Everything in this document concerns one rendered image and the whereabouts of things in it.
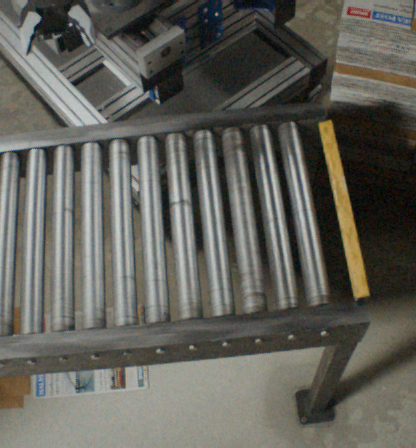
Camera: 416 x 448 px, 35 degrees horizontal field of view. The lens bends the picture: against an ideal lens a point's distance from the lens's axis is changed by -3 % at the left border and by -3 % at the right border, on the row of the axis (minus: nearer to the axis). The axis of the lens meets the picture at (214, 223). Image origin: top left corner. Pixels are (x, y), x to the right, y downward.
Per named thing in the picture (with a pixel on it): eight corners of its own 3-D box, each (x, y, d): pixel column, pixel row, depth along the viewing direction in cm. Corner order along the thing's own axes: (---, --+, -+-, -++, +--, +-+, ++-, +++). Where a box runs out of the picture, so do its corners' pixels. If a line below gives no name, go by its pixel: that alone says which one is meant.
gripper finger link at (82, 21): (108, 56, 116) (78, 27, 119) (107, 32, 111) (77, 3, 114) (93, 64, 115) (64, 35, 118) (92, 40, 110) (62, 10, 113)
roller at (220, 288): (218, 131, 157) (204, 122, 153) (241, 323, 134) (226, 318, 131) (202, 140, 159) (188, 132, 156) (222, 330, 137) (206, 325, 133)
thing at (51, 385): (143, 305, 220) (143, 304, 219) (148, 390, 206) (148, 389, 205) (34, 315, 219) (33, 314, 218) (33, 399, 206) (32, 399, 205)
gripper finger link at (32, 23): (30, 73, 113) (49, 37, 118) (26, 49, 108) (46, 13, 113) (14, 70, 113) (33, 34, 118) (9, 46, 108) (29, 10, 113)
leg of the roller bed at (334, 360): (322, 395, 203) (356, 318, 143) (325, 413, 200) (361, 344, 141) (304, 397, 203) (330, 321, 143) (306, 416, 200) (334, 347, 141)
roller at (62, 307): (77, 152, 158) (72, 139, 154) (77, 342, 136) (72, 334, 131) (56, 154, 158) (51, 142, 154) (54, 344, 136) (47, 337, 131)
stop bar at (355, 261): (332, 124, 153) (332, 118, 151) (370, 300, 132) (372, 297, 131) (317, 125, 153) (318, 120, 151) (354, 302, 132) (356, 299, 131)
